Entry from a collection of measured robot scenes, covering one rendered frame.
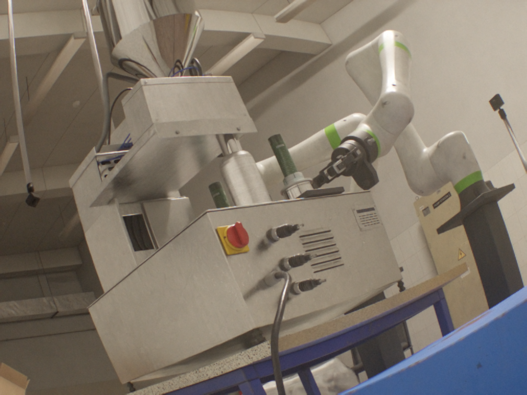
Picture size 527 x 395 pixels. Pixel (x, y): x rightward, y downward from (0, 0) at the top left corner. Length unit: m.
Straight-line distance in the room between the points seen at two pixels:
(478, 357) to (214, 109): 0.87
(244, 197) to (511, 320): 0.78
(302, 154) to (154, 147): 1.27
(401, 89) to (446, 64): 5.66
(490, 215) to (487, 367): 1.20
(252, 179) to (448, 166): 0.84
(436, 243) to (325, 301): 5.88
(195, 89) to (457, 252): 5.81
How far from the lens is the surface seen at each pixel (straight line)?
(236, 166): 1.49
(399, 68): 2.02
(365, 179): 1.82
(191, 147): 1.55
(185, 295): 1.43
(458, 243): 7.13
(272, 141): 1.64
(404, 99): 1.86
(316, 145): 2.66
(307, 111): 8.76
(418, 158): 2.20
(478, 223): 2.10
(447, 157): 2.14
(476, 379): 0.97
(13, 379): 2.96
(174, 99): 1.48
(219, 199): 1.77
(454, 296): 7.25
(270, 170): 2.71
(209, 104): 1.53
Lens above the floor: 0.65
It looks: 15 degrees up
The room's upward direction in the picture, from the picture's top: 23 degrees counter-clockwise
